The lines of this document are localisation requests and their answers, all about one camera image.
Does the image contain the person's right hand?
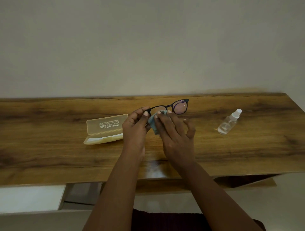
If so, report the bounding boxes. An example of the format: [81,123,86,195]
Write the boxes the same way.
[154,110,196,167]

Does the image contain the person's left hand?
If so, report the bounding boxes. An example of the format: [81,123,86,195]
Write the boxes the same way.
[122,106,153,162]

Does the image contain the blue cleaning cloth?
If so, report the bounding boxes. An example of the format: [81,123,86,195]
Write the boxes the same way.
[147,110,168,135]

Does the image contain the yellow translucent glasses case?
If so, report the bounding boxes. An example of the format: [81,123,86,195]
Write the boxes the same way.
[83,114,129,145]

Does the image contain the black framed eyeglasses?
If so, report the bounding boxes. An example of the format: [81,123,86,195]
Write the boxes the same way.
[143,99,189,117]

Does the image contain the clear spray bottle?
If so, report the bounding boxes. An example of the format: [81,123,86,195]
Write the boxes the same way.
[217,109,243,135]

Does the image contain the person's left forearm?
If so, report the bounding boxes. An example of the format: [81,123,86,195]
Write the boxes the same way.
[82,152,146,231]

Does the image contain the person's right forearm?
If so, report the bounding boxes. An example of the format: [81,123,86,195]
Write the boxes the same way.
[174,159,264,231]

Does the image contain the wooden under-table shelf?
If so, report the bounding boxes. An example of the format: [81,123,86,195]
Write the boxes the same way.
[136,174,278,195]

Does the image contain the dark maroon garment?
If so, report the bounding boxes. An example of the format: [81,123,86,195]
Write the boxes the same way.
[131,208,267,231]

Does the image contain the white cabinet drawer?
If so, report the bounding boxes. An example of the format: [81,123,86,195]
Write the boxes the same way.
[0,184,66,214]

